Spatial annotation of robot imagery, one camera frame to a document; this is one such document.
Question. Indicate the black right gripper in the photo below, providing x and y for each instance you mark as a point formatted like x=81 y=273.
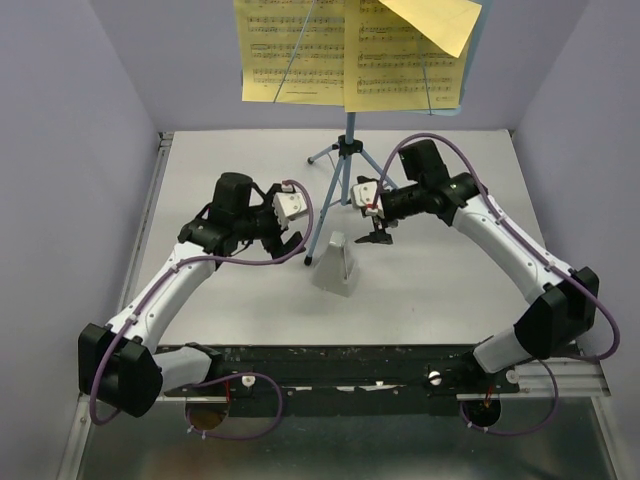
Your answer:
x=379 y=235

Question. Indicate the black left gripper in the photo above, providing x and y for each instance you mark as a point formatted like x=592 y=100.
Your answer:
x=274 y=244

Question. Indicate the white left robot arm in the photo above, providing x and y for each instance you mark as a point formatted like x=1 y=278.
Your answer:
x=118 y=363

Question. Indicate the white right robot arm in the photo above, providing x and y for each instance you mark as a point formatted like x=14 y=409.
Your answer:
x=561 y=300

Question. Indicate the light blue music stand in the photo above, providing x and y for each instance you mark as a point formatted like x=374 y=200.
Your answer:
x=347 y=147

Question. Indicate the yellow right sheet music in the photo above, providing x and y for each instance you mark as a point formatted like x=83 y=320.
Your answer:
x=390 y=66

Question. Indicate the yellow sheet music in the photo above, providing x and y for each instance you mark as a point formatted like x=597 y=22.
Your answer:
x=390 y=66
x=292 y=52

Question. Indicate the yellow left sheet music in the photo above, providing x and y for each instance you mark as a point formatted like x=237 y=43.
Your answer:
x=292 y=52

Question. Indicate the plain yellow paper sheet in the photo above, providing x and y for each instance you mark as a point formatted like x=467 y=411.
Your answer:
x=446 y=23

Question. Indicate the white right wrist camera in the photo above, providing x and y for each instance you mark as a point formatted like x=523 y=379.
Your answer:
x=362 y=198

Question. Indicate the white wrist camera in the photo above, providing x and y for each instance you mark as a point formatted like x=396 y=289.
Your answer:
x=362 y=198
x=288 y=204

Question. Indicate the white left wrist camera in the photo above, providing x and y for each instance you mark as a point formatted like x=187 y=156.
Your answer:
x=288 y=204

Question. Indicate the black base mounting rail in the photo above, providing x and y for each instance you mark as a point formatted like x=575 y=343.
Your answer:
x=331 y=381

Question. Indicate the aluminium frame rail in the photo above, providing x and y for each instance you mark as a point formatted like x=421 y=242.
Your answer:
x=81 y=425

